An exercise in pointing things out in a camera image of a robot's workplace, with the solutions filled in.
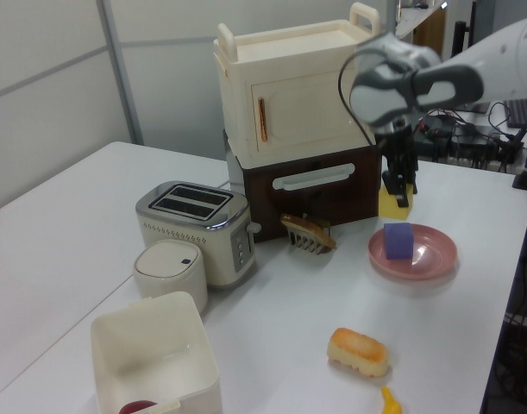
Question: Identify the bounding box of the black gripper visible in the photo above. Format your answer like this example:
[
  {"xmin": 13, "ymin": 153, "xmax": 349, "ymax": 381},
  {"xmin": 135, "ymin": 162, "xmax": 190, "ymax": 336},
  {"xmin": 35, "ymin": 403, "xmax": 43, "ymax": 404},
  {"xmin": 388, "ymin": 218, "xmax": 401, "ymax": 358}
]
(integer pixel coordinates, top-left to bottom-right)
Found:
[{"xmin": 381, "ymin": 122, "xmax": 420, "ymax": 209}]

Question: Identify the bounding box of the yellow cube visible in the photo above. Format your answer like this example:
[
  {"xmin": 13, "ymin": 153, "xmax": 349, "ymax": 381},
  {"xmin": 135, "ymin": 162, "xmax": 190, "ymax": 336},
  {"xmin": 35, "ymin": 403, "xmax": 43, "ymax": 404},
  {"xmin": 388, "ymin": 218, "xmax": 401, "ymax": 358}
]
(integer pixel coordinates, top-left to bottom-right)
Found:
[{"xmin": 377, "ymin": 181, "xmax": 416, "ymax": 219}]

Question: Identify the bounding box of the purple cube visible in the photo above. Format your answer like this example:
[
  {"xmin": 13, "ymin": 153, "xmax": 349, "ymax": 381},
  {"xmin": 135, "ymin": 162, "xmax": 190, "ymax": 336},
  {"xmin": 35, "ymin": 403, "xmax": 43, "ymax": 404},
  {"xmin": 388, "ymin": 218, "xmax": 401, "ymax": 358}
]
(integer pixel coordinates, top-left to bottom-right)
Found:
[{"xmin": 382, "ymin": 222, "xmax": 415, "ymax": 260}]

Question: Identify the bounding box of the pink plate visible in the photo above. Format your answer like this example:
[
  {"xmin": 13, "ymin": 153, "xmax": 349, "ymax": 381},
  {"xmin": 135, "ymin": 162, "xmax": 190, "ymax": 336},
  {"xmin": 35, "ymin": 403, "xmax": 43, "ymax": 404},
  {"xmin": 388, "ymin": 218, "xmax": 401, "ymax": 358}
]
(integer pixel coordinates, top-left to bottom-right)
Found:
[{"xmin": 367, "ymin": 223, "xmax": 459, "ymax": 281}]

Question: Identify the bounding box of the brown toast slice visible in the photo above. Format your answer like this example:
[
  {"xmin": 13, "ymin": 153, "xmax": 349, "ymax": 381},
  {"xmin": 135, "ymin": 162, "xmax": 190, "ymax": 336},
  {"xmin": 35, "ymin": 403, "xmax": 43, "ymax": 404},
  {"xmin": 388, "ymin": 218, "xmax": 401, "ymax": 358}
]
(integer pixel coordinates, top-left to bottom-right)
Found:
[{"xmin": 279, "ymin": 212, "xmax": 337, "ymax": 250}]

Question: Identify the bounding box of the black keyboard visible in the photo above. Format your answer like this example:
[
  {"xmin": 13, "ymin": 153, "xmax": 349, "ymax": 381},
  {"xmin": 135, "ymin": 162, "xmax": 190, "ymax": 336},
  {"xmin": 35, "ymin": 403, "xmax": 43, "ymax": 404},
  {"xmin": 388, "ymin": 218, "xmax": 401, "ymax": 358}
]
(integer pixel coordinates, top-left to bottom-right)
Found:
[{"xmin": 503, "ymin": 98, "xmax": 527, "ymax": 129}]

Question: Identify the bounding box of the wooden background furniture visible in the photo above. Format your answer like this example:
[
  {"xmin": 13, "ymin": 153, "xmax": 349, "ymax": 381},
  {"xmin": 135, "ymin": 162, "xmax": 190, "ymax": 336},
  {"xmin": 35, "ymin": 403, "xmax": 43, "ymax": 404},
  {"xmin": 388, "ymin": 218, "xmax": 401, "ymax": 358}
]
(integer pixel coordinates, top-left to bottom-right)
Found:
[{"xmin": 394, "ymin": 0, "xmax": 448, "ymax": 57}]

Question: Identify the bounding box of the toy bread roll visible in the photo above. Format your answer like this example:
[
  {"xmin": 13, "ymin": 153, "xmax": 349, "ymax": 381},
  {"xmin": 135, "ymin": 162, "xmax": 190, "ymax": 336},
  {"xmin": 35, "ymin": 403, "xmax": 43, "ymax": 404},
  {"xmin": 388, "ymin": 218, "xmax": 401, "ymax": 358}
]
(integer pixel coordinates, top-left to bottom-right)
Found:
[{"xmin": 326, "ymin": 327, "xmax": 390, "ymax": 379}]

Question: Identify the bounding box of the yellow toy banana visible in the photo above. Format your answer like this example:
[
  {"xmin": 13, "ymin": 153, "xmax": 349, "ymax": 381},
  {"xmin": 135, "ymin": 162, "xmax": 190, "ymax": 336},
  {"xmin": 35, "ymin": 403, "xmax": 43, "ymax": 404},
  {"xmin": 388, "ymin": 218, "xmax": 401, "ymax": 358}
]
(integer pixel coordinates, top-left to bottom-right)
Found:
[{"xmin": 380, "ymin": 386, "xmax": 403, "ymax": 414}]

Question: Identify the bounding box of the cream silver toaster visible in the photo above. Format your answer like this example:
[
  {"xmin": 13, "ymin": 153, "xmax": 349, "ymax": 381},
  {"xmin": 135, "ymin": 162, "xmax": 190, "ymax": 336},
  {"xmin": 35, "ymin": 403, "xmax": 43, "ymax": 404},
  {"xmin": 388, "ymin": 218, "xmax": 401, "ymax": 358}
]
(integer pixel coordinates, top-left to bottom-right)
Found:
[{"xmin": 135, "ymin": 179, "xmax": 262, "ymax": 290}]

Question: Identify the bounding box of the small white lidded bin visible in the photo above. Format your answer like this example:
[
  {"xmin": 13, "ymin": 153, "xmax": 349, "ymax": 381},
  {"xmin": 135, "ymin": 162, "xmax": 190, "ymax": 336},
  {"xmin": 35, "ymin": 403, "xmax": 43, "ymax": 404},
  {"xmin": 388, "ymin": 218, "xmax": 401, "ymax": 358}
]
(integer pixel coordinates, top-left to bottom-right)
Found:
[{"xmin": 132, "ymin": 240, "xmax": 209, "ymax": 314}]

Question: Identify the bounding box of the white open plastic container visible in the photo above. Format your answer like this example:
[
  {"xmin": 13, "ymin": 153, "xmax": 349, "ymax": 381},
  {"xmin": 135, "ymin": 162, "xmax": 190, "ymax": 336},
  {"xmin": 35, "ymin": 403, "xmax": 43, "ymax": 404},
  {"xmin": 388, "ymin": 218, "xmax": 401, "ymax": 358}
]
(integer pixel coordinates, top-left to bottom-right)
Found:
[{"xmin": 90, "ymin": 291, "xmax": 223, "ymax": 414}]

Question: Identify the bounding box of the red round object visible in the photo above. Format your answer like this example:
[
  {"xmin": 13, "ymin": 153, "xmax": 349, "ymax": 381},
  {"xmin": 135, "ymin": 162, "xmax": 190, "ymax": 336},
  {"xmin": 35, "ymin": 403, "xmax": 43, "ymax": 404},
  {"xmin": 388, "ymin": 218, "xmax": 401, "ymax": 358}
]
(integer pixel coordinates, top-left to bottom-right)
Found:
[{"xmin": 118, "ymin": 399, "xmax": 159, "ymax": 414}]

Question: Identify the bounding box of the brown drawer box white handle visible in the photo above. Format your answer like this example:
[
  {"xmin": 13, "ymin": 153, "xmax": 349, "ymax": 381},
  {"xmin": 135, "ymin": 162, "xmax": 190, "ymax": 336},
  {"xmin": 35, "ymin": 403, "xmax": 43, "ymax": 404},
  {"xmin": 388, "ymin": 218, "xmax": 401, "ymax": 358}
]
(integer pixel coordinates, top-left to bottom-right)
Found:
[{"xmin": 223, "ymin": 128, "xmax": 384, "ymax": 243}]

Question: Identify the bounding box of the black electronics box with cables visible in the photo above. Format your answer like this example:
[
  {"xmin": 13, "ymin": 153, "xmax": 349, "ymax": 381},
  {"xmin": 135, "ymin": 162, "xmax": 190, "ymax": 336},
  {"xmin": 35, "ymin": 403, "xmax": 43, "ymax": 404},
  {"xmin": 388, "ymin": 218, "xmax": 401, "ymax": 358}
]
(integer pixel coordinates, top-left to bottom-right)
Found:
[{"xmin": 411, "ymin": 110, "xmax": 527, "ymax": 170}]

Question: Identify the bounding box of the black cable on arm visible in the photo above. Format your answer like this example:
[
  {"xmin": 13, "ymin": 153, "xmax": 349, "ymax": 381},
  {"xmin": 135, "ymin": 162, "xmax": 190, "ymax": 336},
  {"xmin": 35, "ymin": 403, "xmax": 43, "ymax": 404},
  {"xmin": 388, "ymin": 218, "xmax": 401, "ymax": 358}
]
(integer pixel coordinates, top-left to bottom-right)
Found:
[{"xmin": 336, "ymin": 46, "xmax": 377, "ymax": 147}]

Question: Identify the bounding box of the cream toy cabinet with handles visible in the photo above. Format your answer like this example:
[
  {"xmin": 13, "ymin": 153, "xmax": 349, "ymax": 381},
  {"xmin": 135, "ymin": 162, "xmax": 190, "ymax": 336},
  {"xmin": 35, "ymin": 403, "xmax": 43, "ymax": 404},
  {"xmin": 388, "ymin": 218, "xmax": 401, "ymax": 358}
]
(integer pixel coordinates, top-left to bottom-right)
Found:
[{"xmin": 212, "ymin": 1, "xmax": 381, "ymax": 170}]

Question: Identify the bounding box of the grey partition post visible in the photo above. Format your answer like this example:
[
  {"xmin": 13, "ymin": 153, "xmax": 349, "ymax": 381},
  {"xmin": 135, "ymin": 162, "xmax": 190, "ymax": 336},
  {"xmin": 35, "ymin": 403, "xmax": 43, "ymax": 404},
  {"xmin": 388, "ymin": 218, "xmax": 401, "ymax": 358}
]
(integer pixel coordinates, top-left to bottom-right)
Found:
[{"xmin": 100, "ymin": 0, "xmax": 144, "ymax": 146}]

